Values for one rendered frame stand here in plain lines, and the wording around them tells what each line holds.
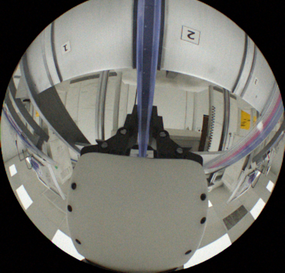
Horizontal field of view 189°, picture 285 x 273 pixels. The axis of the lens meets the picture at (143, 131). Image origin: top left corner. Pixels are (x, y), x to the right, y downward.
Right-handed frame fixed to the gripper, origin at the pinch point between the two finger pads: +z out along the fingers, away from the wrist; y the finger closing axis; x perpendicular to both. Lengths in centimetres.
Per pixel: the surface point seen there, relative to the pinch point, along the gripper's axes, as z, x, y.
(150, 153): 3.1, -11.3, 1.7
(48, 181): -19, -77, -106
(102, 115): 27.1, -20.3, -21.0
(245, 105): 65, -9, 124
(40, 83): -0.4, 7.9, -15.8
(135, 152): 3.2, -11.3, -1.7
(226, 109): 33, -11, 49
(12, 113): 1, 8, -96
